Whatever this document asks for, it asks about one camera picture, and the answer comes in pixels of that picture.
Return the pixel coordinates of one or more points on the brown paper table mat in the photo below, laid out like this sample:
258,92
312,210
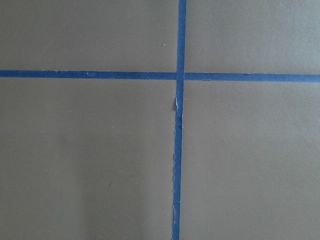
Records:
159,119

